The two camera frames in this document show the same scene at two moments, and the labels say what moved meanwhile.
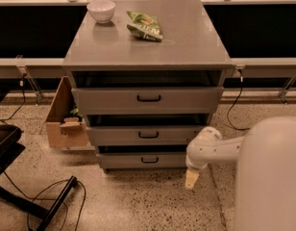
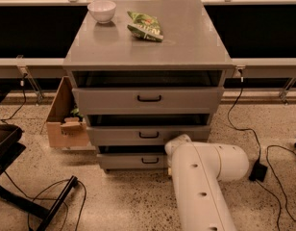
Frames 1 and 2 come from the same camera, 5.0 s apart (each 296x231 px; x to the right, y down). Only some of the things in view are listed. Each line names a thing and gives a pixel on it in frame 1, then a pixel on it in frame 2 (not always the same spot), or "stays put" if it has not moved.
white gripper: (195, 163) to (174, 143)
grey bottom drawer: (141, 160) stays put
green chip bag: (144, 26) stays put
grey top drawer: (149, 101) stays put
